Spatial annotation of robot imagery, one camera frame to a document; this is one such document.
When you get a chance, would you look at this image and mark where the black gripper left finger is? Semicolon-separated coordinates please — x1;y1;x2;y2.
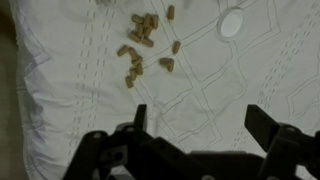
63;104;208;180

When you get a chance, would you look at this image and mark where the white quilted duvet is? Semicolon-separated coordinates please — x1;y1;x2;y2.
8;0;320;180

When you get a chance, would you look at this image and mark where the small white jar lid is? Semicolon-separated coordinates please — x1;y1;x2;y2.
217;7;246;42

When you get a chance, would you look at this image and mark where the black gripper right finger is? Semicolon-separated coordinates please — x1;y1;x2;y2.
244;104;320;180

